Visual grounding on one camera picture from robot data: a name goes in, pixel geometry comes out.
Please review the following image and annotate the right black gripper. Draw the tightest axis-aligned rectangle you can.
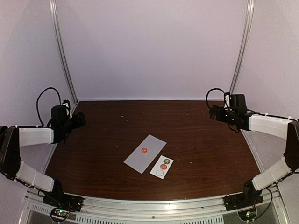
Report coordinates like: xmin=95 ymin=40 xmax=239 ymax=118
xmin=210 ymin=105 xmax=237 ymax=124

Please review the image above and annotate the red white round sticker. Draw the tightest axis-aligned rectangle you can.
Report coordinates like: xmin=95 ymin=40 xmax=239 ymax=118
xmin=141 ymin=147 xmax=148 ymax=154

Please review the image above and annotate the pale blue envelope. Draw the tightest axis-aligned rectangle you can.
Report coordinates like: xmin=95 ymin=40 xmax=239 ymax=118
xmin=124 ymin=134 xmax=167 ymax=174

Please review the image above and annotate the white sticker sheet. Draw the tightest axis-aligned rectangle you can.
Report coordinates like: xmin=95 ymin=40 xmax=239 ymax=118
xmin=150 ymin=155 xmax=173 ymax=180

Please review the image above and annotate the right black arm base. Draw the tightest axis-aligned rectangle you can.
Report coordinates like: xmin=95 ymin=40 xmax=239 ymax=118
xmin=222 ymin=192 xmax=264 ymax=211

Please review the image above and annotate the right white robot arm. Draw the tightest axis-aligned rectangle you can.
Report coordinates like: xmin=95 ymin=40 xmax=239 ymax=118
xmin=206 ymin=92 xmax=299 ymax=206

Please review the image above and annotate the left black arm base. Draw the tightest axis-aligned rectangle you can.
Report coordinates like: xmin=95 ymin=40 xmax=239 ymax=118
xmin=42 ymin=191 xmax=83 ymax=212

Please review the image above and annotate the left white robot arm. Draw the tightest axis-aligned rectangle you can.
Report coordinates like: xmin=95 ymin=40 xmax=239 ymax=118
xmin=0 ymin=105 xmax=86 ymax=207

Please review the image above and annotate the green round sticker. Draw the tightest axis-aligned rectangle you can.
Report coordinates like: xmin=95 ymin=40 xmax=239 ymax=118
xmin=163 ymin=159 xmax=171 ymax=164

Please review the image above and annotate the orange round sticker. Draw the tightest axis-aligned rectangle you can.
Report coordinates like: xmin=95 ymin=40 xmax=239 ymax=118
xmin=160 ymin=164 xmax=167 ymax=170

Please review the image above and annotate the left circuit board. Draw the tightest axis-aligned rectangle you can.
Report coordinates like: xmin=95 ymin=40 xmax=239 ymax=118
xmin=50 ymin=208 xmax=70 ymax=223

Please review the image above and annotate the circuit board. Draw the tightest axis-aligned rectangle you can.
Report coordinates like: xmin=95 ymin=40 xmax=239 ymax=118
xmin=50 ymin=208 xmax=70 ymax=223
xmin=237 ymin=208 xmax=257 ymax=222

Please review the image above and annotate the right circuit board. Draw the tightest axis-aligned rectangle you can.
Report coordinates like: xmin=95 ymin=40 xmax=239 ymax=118
xmin=237 ymin=208 xmax=257 ymax=222

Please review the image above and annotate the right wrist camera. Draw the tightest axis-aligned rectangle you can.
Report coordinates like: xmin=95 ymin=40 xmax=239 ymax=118
xmin=224 ymin=92 xmax=230 ymax=109

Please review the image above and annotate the right black braided cable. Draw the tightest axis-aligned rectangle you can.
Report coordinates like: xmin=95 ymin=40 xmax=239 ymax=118
xmin=206 ymin=88 xmax=299 ymax=133

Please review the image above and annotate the black braided cable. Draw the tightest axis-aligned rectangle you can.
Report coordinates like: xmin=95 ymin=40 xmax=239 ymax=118
xmin=206 ymin=88 xmax=299 ymax=133
xmin=0 ymin=87 xmax=62 ymax=178

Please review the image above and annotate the left black braided cable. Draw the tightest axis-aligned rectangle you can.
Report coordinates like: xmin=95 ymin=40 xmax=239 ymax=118
xmin=0 ymin=87 xmax=62 ymax=178

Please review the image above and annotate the aluminium front rail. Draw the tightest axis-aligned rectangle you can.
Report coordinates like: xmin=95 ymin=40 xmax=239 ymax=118
xmin=23 ymin=184 xmax=288 ymax=224

